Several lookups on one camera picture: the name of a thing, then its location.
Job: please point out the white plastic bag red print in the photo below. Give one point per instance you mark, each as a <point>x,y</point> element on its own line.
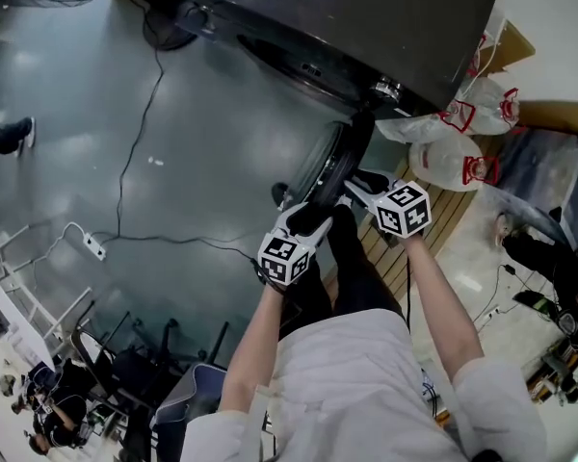
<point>414,125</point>
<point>479,56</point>
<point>445,161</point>
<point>486,106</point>

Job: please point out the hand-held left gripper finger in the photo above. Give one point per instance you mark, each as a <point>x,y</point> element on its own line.
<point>283,219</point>
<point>318,234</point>

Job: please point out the person's left shoe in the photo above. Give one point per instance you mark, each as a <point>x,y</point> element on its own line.
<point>280,195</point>

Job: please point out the person's left forearm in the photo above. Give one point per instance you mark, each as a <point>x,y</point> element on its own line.
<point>253,344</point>

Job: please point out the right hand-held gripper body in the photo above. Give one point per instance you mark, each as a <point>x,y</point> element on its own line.
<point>404,207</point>

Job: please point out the flat brown cardboard sheet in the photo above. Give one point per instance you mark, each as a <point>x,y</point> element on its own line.
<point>559,116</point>

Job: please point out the white metal table frame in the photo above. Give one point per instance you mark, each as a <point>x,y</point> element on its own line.
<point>34,301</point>

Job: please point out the plastic wrapped dark bundle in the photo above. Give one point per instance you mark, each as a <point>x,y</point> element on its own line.
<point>544,176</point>

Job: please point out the wooden slat pallet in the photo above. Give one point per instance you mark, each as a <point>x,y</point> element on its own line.
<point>414,238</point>

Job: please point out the black stand fan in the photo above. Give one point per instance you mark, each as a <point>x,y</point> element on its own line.
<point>171,27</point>

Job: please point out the white floor scrap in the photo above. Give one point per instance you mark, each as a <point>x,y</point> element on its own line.
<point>155,161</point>

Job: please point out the person's black trousers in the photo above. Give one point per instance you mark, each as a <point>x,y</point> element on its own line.
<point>356,277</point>

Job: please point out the open brown cardboard box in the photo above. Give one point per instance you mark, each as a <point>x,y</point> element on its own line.
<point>513,46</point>

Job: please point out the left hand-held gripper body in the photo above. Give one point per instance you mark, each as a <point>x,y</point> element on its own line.
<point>281,258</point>

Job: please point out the person's white shirt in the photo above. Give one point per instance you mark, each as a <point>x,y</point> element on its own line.
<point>356,392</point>

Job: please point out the person's right forearm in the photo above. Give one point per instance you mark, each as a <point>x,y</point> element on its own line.
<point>443,306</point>

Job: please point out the black washer door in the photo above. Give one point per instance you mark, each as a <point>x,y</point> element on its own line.
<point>334,166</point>

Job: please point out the black office chair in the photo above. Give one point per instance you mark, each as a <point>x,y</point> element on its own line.
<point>130,368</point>

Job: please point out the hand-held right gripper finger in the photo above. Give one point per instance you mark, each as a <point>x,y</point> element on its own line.
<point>361,197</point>
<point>390,182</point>

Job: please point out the black washing machine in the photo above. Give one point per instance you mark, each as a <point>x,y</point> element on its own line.
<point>366,22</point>

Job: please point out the black pouch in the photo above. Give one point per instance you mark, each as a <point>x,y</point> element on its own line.
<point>534,301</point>

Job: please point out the white power strip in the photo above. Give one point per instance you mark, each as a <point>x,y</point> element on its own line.
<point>95,247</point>

